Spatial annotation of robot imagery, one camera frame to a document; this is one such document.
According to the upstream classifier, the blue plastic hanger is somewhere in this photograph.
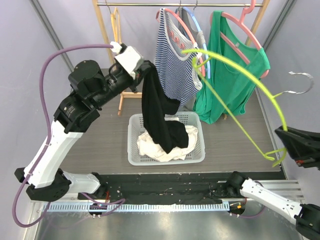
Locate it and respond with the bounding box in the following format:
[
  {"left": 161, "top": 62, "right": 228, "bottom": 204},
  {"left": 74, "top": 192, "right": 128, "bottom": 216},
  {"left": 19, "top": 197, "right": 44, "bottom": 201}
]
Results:
[{"left": 175, "top": 6, "right": 211, "bottom": 78}]

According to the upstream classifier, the lime green hanger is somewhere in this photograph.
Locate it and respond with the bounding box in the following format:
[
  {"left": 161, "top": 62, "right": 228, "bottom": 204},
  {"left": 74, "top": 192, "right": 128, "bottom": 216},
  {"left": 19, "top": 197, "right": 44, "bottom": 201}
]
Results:
[{"left": 182, "top": 48, "right": 289, "bottom": 167}]

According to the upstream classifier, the black tank top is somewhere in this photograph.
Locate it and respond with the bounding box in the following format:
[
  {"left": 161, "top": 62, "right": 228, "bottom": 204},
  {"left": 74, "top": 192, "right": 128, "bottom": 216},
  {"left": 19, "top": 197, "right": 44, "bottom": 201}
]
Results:
[{"left": 140, "top": 60, "right": 189, "bottom": 154}]

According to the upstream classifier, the grey tank top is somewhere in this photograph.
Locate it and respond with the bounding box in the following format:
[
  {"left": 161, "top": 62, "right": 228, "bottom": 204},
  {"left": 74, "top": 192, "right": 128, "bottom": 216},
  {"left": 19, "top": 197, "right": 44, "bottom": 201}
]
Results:
[{"left": 175, "top": 6, "right": 207, "bottom": 50}]

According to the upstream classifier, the white slotted cable duct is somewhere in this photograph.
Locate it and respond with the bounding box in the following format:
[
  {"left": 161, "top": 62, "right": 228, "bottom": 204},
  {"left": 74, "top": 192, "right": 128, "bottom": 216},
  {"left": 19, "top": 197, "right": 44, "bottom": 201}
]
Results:
[{"left": 47, "top": 201, "right": 230, "bottom": 213}]

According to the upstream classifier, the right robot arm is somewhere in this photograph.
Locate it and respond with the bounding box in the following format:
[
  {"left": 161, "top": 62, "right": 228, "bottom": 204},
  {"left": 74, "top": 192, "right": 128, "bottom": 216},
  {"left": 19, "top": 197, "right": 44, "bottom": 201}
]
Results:
[{"left": 225, "top": 126, "right": 320, "bottom": 240}]

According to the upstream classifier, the green tank top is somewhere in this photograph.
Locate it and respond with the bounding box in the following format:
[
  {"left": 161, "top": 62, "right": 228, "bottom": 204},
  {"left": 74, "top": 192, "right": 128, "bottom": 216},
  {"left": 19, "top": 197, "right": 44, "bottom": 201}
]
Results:
[{"left": 193, "top": 11, "right": 270, "bottom": 124}]

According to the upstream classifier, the pink hanger under green top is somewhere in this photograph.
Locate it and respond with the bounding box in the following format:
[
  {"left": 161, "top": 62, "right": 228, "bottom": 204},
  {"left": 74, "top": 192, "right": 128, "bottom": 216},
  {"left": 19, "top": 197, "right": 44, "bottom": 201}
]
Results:
[{"left": 207, "top": 0, "right": 271, "bottom": 79}]

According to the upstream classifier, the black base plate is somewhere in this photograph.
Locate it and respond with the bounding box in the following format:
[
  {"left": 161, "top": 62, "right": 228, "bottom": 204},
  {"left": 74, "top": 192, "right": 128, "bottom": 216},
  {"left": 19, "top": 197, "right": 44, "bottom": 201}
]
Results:
[{"left": 77, "top": 172, "right": 288, "bottom": 205}]

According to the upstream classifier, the white plastic laundry basket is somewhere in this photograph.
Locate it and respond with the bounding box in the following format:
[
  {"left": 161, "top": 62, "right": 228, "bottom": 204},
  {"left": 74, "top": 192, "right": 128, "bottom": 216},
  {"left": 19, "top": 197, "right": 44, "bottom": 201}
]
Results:
[{"left": 127, "top": 111, "right": 206, "bottom": 166}]

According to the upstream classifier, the blue white striped tank top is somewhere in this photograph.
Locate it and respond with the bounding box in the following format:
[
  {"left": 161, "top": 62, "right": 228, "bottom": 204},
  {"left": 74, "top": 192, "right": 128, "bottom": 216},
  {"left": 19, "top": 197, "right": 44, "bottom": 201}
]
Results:
[{"left": 155, "top": 8, "right": 203, "bottom": 109}]

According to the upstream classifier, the wooden clothes rack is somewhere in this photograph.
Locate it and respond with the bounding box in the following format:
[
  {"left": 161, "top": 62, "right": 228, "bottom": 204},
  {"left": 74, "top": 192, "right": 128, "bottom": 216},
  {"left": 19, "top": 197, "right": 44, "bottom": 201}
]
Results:
[{"left": 92, "top": 0, "right": 270, "bottom": 116}]

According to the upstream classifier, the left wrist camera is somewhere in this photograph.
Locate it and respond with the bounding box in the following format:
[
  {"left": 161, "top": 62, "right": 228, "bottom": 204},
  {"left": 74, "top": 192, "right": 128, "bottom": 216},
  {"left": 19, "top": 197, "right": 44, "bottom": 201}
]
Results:
[{"left": 114, "top": 44, "right": 144, "bottom": 79}]

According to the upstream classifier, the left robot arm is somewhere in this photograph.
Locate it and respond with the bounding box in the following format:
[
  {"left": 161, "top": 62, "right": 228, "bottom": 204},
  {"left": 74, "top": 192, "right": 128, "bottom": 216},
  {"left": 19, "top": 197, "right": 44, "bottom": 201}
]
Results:
[{"left": 26, "top": 60, "right": 149, "bottom": 202}]

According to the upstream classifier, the pink hanger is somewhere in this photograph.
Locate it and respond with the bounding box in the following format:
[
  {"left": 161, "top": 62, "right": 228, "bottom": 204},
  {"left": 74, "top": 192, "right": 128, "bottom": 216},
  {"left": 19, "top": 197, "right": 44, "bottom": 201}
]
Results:
[
  {"left": 155, "top": 7, "right": 207, "bottom": 78},
  {"left": 207, "top": 0, "right": 271, "bottom": 79}
]

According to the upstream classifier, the yellow plastic hanger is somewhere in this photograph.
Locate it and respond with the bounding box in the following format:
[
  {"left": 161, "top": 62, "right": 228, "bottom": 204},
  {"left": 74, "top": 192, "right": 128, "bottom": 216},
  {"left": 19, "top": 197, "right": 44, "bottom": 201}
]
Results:
[{"left": 110, "top": 7, "right": 122, "bottom": 44}]

